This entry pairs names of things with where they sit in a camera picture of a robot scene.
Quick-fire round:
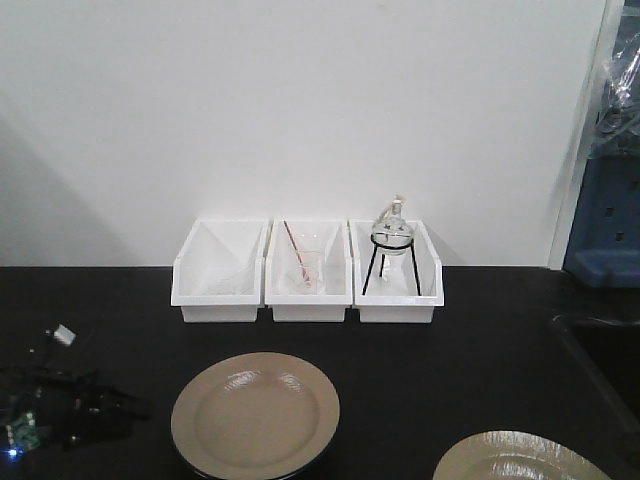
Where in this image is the beige round plate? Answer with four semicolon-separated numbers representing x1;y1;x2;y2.
433;430;608;480
170;352;340;479

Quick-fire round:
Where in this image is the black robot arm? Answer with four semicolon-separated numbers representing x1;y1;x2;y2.
1;324;152;462

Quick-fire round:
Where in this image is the clear glass beaker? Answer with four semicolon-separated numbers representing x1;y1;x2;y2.
286;234;324;295

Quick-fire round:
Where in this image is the middle white storage bin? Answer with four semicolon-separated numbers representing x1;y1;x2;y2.
264;219;353;323

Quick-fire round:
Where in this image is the white storage bin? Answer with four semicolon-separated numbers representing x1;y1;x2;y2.
264;219;353;323
348;220;444;324
170;219;270;323

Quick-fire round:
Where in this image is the red glass stirring rod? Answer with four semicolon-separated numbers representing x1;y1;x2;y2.
283;220;312;287

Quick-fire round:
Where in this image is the round glass flask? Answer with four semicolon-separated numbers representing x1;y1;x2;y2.
370;196;414;256

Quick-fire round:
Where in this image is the right white storage bin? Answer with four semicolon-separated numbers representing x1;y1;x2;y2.
348;220;444;324

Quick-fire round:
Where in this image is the left white storage bin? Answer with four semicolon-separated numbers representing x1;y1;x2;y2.
170;219;270;323

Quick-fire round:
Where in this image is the blue pegboard drying rack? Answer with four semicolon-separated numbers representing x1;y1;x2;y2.
564;155;639;289

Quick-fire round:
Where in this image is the black lab sink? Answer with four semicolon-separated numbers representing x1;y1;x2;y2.
550;315;639;432

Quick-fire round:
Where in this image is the clear plastic wrap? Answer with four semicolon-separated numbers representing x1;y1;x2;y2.
590;1;639;158

